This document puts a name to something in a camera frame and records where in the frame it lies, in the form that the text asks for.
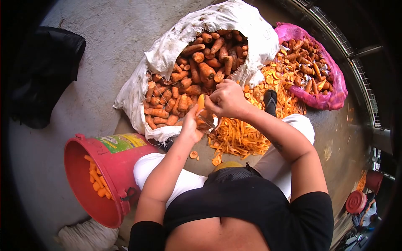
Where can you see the person's right hand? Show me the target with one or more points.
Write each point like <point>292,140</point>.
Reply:
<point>231,100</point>

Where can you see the person's left hand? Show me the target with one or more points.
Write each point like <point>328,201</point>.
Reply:
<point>190,128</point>

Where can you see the person's right thumb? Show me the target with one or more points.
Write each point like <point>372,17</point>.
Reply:
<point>210,108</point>

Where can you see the person's right fingers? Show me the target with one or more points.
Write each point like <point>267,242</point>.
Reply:
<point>219,91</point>

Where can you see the person's left thumb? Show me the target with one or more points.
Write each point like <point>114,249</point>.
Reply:
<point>193,114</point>

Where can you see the half peeled orange carrot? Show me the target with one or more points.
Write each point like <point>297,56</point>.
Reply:
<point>201,108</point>

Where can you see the metal peeler blade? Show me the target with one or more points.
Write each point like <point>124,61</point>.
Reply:
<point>208,120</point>

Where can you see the pile of unpeeled carrots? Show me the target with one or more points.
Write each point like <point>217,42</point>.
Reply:
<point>194,75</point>

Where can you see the carrot end slice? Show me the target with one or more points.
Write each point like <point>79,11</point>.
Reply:
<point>193,154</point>

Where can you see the pile of orange carrot peels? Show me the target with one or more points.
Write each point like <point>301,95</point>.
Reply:
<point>248,135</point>

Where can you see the yellow stool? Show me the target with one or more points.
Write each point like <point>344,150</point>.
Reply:
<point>227,165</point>

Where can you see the white woven sack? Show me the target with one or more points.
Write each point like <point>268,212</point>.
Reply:
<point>219,22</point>

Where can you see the heap of muddy carrot scraps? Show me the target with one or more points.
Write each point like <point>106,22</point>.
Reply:
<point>307,64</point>

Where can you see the red plastic bucket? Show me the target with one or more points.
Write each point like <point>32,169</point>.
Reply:
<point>116,175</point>

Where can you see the person's body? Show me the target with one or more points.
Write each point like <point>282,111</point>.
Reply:
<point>245,204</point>

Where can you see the pink mesh sack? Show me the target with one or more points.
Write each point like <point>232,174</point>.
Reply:
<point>326,100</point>

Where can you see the peeled carrots batch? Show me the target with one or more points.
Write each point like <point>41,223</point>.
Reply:
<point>98,182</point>

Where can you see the black plastic bag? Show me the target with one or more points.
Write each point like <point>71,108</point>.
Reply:
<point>44,75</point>

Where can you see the folded white sack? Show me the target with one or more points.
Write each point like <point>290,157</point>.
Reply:
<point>88,237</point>

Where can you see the round red plastic stool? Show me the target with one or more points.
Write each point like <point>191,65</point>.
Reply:
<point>356,202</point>

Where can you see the small red tub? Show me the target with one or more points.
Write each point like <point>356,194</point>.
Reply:
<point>374,180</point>

